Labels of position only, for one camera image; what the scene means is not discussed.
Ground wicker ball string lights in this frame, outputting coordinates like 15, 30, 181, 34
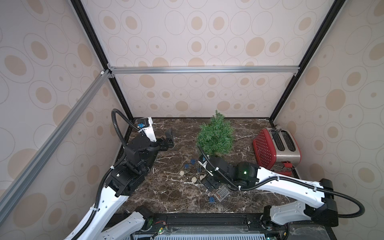
178, 159, 217, 204

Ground small green christmas tree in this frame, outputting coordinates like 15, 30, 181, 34
197, 110, 235, 156

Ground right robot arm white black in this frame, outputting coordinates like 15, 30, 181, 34
199, 148, 366, 227

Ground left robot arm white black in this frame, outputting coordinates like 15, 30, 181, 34
67, 109, 175, 240

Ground clear plastic battery box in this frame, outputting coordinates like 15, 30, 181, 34
214, 186, 230, 202

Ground red silver toaster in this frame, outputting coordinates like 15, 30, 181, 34
253, 128, 302, 177

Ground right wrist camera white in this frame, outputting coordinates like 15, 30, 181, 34
198, 155, 214, 177

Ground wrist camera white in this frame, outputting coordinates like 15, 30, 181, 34
198, 155, 214, 177
137, 117, 157, 143

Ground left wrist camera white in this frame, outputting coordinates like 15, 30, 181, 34
137, 117, 157, 143

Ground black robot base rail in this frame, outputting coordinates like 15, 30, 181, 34
145, 213, 336, 240

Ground horizontal aluminium frame bar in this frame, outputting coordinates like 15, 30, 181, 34
110, 66, 300, 75

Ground left diagonal aluminium frame bar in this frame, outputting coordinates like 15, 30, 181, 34
1, 70, 111, 225

